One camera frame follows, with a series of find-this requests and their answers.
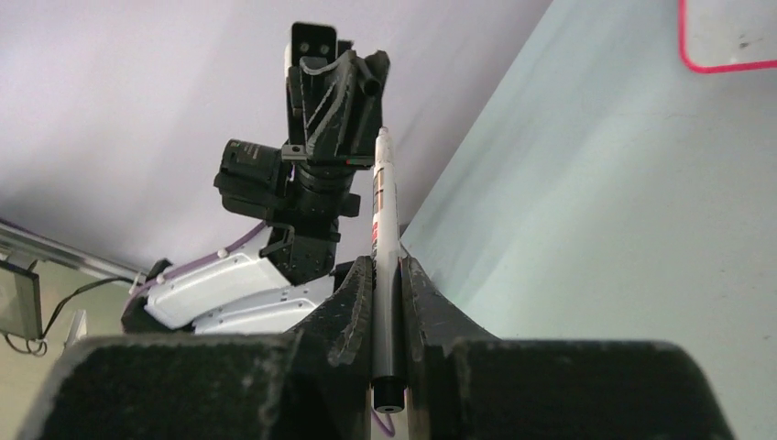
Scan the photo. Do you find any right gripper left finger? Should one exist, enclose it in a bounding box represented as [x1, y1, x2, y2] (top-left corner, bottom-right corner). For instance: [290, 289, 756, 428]
[17, 256, 373, 439]

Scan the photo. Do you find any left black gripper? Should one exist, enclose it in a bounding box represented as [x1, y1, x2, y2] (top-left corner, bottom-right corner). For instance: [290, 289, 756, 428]
[281, 50, 390, 169]

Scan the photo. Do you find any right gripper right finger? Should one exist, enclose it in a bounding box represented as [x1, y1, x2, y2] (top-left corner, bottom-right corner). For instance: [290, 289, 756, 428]
[401, 257, 734, 439]

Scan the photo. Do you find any white whiteboard marker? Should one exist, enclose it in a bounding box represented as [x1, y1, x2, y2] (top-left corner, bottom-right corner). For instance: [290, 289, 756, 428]
[370, 126, 406, 414]

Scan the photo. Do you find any pink framed whiteboard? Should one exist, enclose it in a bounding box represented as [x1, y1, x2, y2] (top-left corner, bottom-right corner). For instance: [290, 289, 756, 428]
[677, 0, 776, 74]

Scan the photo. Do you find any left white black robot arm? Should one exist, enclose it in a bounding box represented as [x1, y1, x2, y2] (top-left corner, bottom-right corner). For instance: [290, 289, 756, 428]
[120, 49, 391, 334]

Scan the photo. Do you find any monitor screen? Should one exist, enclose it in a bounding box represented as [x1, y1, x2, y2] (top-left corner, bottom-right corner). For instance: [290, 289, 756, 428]
[1, 261, 43, 340]

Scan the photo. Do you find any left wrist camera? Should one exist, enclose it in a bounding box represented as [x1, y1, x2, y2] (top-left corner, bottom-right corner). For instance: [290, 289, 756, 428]
[284, 21, 337, 69]

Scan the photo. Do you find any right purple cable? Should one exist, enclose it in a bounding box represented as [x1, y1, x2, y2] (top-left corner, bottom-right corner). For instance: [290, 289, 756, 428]
[371, 412, 397, 440]

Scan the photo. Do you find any purple cable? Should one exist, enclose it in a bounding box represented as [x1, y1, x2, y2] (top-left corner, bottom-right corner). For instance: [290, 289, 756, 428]
[371, 412, 397, 440]
[120, 219, 268, 317]

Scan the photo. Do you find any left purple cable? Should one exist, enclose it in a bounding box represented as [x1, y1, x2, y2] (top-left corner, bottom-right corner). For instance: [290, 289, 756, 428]
[120, 219, 268, 317]

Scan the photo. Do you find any aluminium frame profile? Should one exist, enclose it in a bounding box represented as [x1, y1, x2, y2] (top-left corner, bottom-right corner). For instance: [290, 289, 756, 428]
[1, 219, 145, 281]

